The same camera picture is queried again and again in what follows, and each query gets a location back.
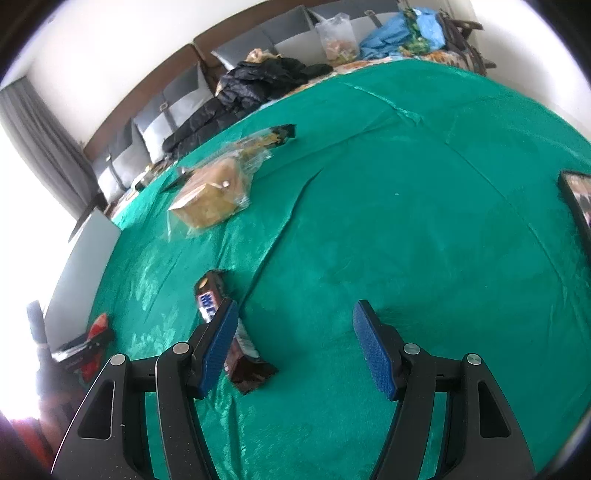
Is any red long snack package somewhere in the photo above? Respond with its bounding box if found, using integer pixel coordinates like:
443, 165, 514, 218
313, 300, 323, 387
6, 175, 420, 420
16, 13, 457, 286
51, 313, 115, 384

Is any brown chocolate bar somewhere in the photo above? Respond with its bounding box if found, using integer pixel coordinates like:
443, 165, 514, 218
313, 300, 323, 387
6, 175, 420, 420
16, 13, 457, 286
193, 270, 277, 397

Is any bagged bread loaf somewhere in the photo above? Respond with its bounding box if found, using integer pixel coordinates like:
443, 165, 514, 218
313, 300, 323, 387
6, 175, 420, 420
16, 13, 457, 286
166, 146, 271, 241

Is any white board panel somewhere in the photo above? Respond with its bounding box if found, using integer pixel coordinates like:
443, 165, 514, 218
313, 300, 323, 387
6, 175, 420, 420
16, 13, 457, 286
44, 210, 121, 352

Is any green patterned tablecloth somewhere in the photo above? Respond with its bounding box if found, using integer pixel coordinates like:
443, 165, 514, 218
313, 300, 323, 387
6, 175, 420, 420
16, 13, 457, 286
93, 60, 590, 479

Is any black framed tablet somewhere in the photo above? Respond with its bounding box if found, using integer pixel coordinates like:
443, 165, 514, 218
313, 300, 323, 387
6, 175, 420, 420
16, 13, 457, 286
557, 170, 591, 257

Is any grey white left cushion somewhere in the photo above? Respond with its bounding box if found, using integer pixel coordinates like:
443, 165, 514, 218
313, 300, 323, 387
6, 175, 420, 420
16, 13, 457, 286
93, 120, 151, 203

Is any grey white cushion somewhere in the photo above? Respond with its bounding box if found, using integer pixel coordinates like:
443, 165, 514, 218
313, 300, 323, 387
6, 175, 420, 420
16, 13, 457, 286
93, 120, 151, 203
134, 64, 213, 164
211, 5, 327, 70

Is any grey curtain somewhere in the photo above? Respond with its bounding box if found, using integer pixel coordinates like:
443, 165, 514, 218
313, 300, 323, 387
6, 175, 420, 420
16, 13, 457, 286
1, 77, 107, 218

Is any grey white middle cushion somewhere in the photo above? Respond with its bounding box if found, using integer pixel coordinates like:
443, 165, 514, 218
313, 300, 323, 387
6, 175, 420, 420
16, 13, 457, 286
134, 64, 213, 164

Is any black puffer jacket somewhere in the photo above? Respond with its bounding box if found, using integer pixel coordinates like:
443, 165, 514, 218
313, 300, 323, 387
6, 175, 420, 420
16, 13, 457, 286
162, 56, 332, 160

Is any brown wooden headboard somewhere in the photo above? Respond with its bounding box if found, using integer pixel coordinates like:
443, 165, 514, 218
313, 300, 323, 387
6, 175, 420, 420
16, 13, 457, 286
83, 0, 322, 164

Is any dark folding chair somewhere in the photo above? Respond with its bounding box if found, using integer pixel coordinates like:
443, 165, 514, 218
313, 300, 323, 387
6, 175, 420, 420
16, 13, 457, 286
436, 10, 497, 76

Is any blue cloth pile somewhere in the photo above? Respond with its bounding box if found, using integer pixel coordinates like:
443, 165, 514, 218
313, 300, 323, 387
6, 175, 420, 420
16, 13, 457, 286
360, 8, 446, 60

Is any clear plastic snack bag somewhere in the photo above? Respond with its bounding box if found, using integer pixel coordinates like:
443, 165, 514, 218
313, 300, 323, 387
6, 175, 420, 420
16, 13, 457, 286
315, 13, 360, 66

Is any grey white right cushion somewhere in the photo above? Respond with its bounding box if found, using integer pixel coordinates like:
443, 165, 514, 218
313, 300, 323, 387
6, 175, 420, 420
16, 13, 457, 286
211, 5, 327, 70

